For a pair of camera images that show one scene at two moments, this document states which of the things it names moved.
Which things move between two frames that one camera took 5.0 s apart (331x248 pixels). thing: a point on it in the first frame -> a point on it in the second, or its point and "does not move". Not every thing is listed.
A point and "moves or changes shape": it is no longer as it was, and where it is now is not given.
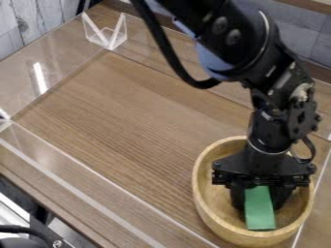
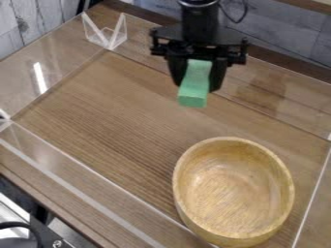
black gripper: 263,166 -> 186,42
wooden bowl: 215,201 moves or changes shape
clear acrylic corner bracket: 109,38 does not move
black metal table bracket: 39,218 does not move
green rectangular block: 261,213 -> 193,93
